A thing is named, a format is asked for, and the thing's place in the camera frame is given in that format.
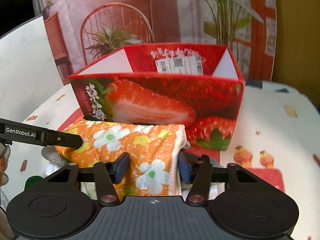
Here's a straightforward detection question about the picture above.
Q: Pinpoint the grey knitted cloth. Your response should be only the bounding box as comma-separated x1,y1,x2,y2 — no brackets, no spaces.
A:
41,146,69,166

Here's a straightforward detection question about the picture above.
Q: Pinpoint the white sock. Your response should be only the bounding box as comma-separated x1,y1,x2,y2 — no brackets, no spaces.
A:
180,180,227,201

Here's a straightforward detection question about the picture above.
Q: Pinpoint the printed blanket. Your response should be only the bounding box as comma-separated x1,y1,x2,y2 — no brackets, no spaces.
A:
0,80,320,240

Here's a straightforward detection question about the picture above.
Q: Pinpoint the wall poster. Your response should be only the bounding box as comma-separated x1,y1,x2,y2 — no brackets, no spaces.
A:
37,0,278,86

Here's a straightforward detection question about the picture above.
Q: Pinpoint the orange floral cloth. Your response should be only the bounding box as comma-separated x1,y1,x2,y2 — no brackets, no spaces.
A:
55,120,187,197

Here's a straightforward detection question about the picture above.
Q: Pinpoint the white marbled panel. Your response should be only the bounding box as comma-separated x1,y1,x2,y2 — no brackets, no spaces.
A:
0,14,64,137

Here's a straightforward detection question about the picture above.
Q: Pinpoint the white shipping label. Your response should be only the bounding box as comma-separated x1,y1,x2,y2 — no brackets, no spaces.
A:
155,56,203,75

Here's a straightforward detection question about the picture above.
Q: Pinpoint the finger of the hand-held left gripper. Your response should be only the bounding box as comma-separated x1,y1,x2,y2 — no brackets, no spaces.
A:
40,130,84,150

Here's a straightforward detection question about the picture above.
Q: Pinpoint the red strawberry print box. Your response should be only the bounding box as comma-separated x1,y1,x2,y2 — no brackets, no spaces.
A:
69,42,245,151

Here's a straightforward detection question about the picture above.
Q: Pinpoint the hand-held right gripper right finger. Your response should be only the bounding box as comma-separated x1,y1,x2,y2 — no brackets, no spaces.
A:
177,152,266,206

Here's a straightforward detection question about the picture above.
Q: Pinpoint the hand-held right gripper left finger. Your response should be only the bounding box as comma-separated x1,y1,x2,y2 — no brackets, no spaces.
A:
44,152,130,206

